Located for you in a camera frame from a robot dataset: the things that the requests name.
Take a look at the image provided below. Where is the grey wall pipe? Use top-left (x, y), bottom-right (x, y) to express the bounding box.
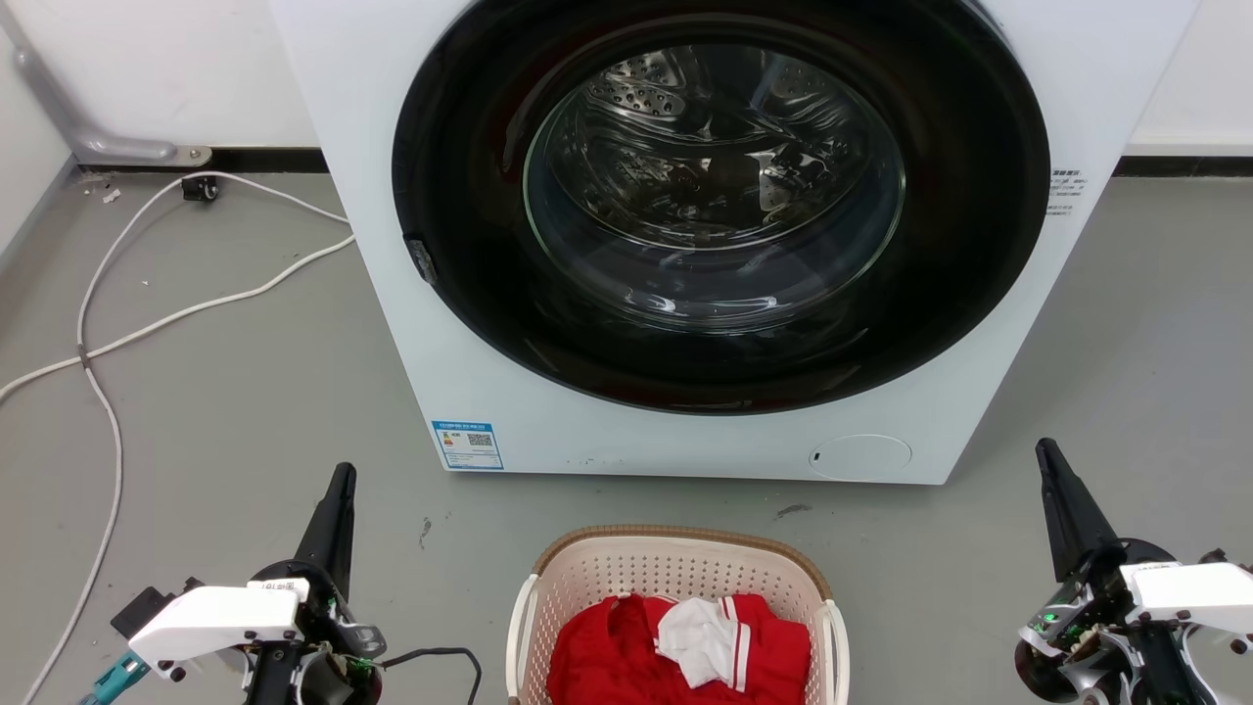
top-left (0, 8), bottom-right (212, 165)

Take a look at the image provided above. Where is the black round washer door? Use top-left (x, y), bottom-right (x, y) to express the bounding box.
top-left (392, 0), bottom-right (1051, 415)

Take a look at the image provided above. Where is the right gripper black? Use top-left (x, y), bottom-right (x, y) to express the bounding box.
top-left (1013, 438), bottom-right (1215, 705)

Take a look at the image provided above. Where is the teal cable connector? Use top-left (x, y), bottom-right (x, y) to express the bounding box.
top-left (76, 651), bottom-right (151, 705)

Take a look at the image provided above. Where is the round white filter cover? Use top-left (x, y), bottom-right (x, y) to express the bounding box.
top-left (809, 435), bottom-right (913, 482)

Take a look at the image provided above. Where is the red garment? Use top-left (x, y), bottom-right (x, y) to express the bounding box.
top-left (546, 592), bottom-right (813, 705)

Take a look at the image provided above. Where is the blue energy label sticker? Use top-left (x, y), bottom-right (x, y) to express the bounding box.
top-left (432, 421), bottom-right (504, 472)

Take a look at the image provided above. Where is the beige perforated laundry basket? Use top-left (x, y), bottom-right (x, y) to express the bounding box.
top-left (506, 526), bottom-right (851, 705)

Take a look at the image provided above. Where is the thin black cable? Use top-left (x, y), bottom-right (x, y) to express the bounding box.
top-left (380, 646), bottom-right (485, 705)

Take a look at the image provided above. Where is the white floor cable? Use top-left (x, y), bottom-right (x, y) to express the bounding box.
top-left (0, 233), bottom-right (356, 402)
top-left (22, 171), bottom-right (351, 705)

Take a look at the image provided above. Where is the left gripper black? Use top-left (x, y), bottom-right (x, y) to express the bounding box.
top-left (245, 463), bottom-right (387, 705)

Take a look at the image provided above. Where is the white garment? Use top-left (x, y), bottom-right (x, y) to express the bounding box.
top-left (654, 597), bottom-right (751, 690)

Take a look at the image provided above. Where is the white front-load washing machine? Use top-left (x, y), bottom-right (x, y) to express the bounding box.
top-left (269, 0), bottom-right (1200, 486)

